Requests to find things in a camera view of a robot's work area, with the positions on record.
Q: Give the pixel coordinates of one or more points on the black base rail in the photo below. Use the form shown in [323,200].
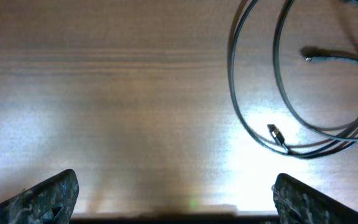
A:
[176,218]

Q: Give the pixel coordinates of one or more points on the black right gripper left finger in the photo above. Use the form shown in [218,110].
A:
[51,201]

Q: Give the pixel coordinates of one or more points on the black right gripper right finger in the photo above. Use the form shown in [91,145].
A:
[297,202]

